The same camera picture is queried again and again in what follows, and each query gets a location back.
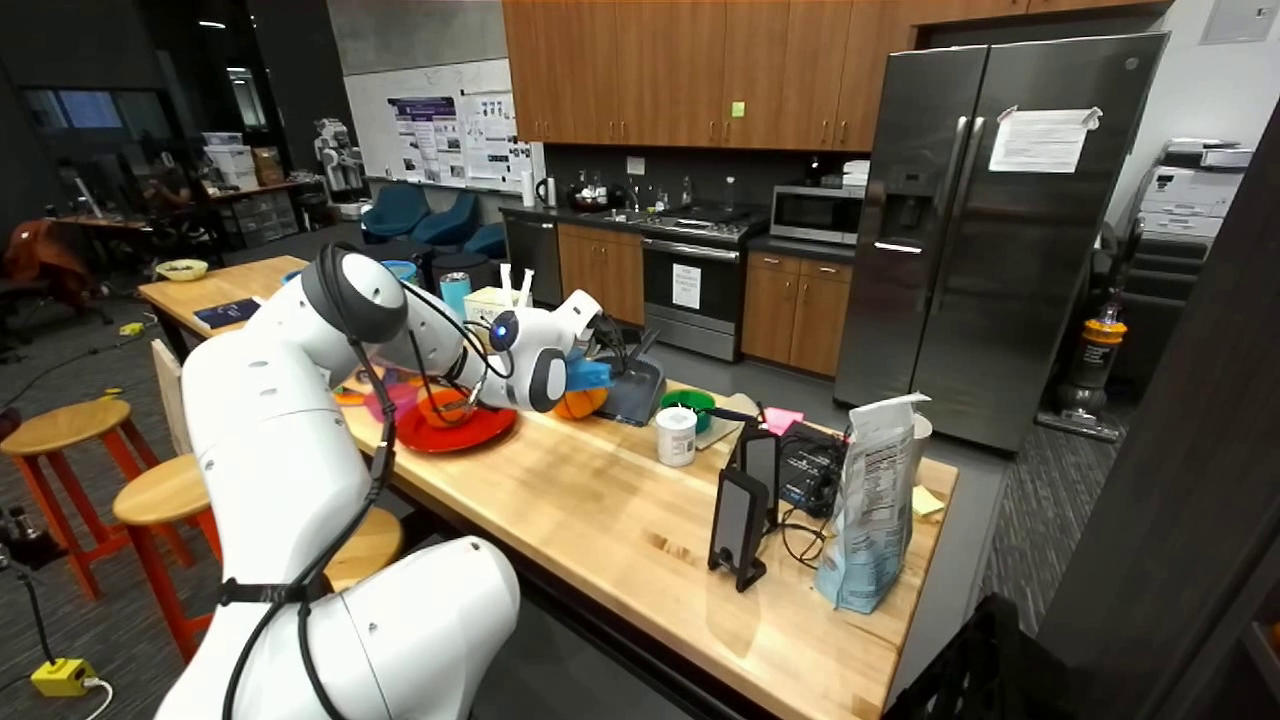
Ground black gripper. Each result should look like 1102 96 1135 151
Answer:
583 319 646 370

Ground orange plush pumpkin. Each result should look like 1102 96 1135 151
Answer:
553 383 617 425

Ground green bowl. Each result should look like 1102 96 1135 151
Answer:
659 383 720 432

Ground black steel oven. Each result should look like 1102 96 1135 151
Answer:
640 218 753 366

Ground white cup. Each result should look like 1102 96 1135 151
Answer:
652 405 700 468

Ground red round plate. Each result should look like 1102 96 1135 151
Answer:
398 387 519 459

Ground wooden lower cabinets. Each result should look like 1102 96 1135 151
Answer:
556 218 858 379

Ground wooden cabinets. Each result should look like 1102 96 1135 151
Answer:
556 218 858 379
502 0 1175 155

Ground black tablet stand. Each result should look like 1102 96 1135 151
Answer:
737 425 784 538
704 466 778 598

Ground blue lounge chair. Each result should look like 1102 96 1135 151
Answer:
357 183 512 266

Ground black electronic box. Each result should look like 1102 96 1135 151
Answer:
778 420 847 524

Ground steel microwave oven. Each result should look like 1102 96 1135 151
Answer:
770 182 869 253

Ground wooden upper cabinets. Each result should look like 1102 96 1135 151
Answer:
502 0 1175 155

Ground wooden stool red legs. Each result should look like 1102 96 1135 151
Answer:
109 452 224 663
321 506 409 593
0 394 164 606

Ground wooden side table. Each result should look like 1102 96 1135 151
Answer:
135 253 314 340

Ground dark steel refrigerator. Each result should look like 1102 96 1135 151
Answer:
831 33 1173 458

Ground white paper sheet on refrigerator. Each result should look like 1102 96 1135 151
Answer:
989 104 1107 178

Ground yellow grey vacuum cleaner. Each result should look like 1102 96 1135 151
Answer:
1056 306 1133 420

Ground grey office printer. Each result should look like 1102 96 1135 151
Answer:
1133 137 1261 260

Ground yellow floor box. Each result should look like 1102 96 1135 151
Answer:
28 657 93 704

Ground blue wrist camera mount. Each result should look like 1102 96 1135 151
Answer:
563 357 622 397

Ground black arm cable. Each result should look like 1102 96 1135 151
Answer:
216 276 517 720

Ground white wall poster board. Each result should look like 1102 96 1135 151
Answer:
340 56 550 203

